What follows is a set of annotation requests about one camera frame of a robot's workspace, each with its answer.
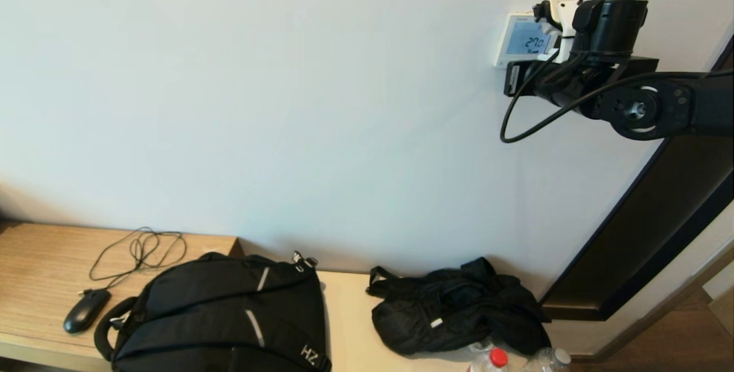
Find thin black mouse cable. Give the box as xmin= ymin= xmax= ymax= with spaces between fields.
xmin=79 ymin=228 xmax=188 ymax=298

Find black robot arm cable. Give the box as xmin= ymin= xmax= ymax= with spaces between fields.
xmin=500 ymin=48 xmax=734 ymax=144

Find clear bottle with red cap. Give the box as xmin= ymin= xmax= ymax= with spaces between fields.
xmin=467 ymin=347 xmax=510 ymax=372

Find dark brown door frame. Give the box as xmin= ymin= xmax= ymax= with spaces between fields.
xmin=539 ymin=34 xmax=734 ymax=322

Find black computer mouse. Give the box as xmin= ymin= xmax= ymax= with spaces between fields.
xmin=63 ymin=289 xmax=111 ymax=335

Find clear bottle with grey cap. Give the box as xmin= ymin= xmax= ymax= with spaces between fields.
xmin=522 ymin=347 xmax=572 ymax=372

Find black backpack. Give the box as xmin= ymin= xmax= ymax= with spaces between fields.
xmin=93 ymin=252 xmax=332 ymax=372

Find white wall thermostat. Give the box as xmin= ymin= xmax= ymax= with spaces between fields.
xmin=494 ymin=13 xmax=565 ymax=69

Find crumpled black fabric bag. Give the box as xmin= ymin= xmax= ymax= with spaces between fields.
xmin=366 ymin=257 xmax=552 ymax=357

